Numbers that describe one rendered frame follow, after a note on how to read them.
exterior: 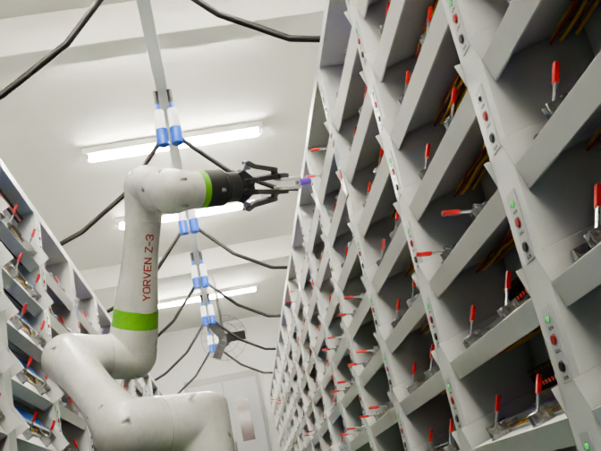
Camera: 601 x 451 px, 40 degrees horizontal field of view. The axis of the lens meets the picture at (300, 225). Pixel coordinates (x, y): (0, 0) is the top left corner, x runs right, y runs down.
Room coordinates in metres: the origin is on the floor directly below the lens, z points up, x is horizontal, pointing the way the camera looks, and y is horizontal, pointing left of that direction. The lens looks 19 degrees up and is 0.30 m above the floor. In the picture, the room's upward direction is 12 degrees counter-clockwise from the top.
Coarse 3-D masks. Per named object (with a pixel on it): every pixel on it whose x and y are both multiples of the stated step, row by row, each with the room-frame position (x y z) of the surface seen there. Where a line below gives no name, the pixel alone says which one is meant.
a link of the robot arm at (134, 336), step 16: (112, 320) 1.99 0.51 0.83; (128, 320) 1.96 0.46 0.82; (144, 320) 1.97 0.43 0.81; (112, 336) 1.98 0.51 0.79; (128, 336) 1.97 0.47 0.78; (144, 336) 1.99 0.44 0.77; (128, 352) 1.98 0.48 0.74; (144, 352) 2.00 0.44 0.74; (128, 368) 2.00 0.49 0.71; (144, 368) 2.02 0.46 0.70
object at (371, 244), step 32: (352, 128) 2.67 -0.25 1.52; (352, 192) 2.66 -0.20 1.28; (352, 224) 2.72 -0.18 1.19; (384, 224) 2.67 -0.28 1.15; (384, 288) 2.66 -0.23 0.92; (416, 288) 2.68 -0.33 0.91; (384, 320) 2.66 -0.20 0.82; (384, 352) 2.71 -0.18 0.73; (416, 352) 2.67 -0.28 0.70; (416, 416) 2.66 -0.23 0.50; (448, 416) 2.68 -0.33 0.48
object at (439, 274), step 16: (496, 192) 1.38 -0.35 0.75; (496, 208) 1.41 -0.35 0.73; (480, 224) 1.51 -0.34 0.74; (496, 224) 1.45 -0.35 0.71; (464, 240) 1.62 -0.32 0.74; (480, 240) 1.55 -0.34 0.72; (496, 240) 1.79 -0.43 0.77; (512, 240) 1.70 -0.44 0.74; (448, 256) 1.75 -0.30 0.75; (464, 256) 1.67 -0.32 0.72; (480, 256) 1.90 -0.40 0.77; (496, 256) 1.83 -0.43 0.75; (432, 272) 1.96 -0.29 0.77; (448, 272) 1.80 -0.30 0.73; (432, 288) 1.96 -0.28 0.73
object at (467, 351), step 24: (504, 288) 1.55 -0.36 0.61; (528, 288) 1.36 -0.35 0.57; (504, 312) 1.53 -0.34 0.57; (528, 312) 1.41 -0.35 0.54; (456, 336) 1.96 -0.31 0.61; (480, 336) 1.80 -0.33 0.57; (504, 336) 1.56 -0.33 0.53; (528, 336) 1.78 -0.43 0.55; (456, 360) 1.90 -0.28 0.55; (480, 360) 1.75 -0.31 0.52
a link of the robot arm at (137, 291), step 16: (128, 176) 1.85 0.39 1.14; (128, 192) 1.86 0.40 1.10; (128, 208) 1.87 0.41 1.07; (144, 208) 1.86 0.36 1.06; (128, 224) 1.89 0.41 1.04; (144, 224) 1.88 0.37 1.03; (160, 224) 1.92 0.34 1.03; (128, 240) 1.90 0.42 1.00; (144, 240) 1.90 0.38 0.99; (128, 256) 1.92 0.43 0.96; (144, 256) 1.91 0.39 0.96; (128, 272) 1.93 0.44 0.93; (144, 272) 1.93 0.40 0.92; (128, 288) 1.94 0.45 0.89; (144, 288) 1.94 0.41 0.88; (128, 304) 1.95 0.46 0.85; (144, 304) 1.96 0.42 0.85
